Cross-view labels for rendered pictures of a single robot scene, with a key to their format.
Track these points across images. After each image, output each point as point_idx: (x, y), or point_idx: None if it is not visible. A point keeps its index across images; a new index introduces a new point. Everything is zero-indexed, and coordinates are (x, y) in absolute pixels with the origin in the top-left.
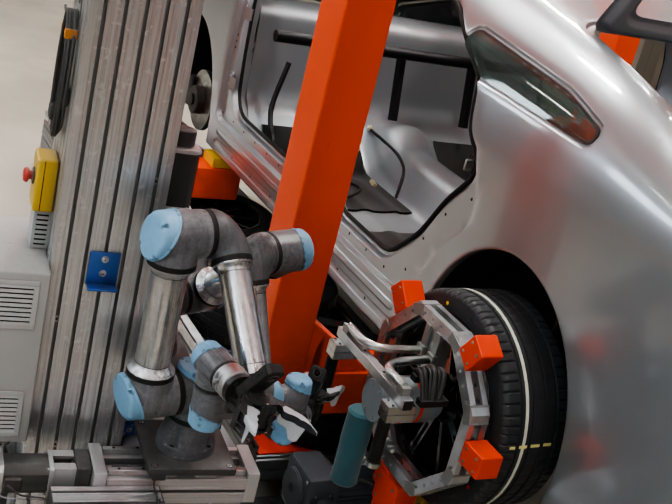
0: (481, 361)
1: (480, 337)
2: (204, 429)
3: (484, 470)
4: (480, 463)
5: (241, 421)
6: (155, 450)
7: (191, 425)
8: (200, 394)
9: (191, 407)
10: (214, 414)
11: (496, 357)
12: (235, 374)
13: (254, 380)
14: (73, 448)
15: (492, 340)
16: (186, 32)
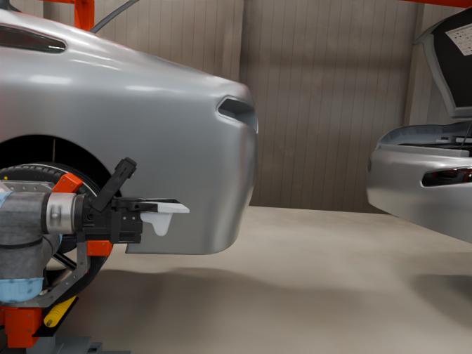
0: (75, 188)
1: (67, 175)
2: (36, 291)
3: (109, 247)
4: (107, 244)
5: (126, 229)
6: None
7: (17, 298)
8: (22, 252)
9: (9, 278)
10: (41, 267)
11: (81, 182)
12: (74, 197)
13: (118, 181)
14: None
15: (71, 175)
16: None
